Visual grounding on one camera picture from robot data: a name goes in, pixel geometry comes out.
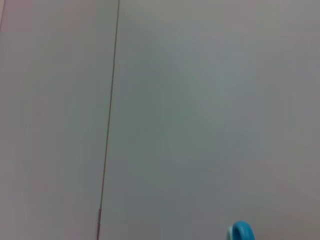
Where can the blue scissors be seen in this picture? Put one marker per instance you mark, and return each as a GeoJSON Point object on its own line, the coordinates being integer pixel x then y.
{"type": "Point", "coordinates": [242, 230]}

